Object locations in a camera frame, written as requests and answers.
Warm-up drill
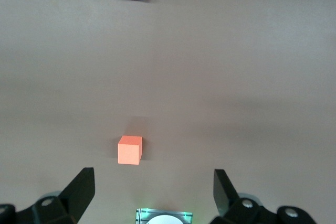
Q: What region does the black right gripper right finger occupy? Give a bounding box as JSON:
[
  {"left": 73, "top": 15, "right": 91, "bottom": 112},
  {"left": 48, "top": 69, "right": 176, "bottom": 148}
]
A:
[{"left": 211, "top": 169, "right": 316, "bottom": 224}]

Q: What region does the orange foam block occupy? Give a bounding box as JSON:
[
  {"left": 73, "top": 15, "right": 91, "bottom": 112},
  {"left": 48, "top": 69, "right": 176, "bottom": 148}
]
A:
[{"left": 117, "top": 135, "right": 143, "bottom": 166}]

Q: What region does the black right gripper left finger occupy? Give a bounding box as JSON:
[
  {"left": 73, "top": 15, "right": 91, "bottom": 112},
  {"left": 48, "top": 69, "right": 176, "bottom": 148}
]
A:
[{"left": 0, "top": 167, "right": 96, "bottom": 224}]

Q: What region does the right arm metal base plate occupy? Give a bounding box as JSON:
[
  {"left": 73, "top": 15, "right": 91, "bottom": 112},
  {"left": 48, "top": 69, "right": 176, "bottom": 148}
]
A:
[{"left": 135, "top": 208, "right": 193, "bottom": 224}]

